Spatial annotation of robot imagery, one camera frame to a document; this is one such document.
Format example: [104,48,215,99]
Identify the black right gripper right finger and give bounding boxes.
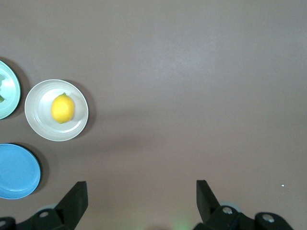
[194,179,293,230]

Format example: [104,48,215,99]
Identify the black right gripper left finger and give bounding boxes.
[16,181,88,230]

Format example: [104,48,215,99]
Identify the blue plate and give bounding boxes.
[0,143,41,199]

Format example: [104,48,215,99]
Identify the pale green plate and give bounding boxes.
[0,59,22,120]

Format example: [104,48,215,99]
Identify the beige plate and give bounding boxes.
[24,79,89,142]

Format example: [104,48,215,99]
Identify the yellow lemon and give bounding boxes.
[51,92,74,124]

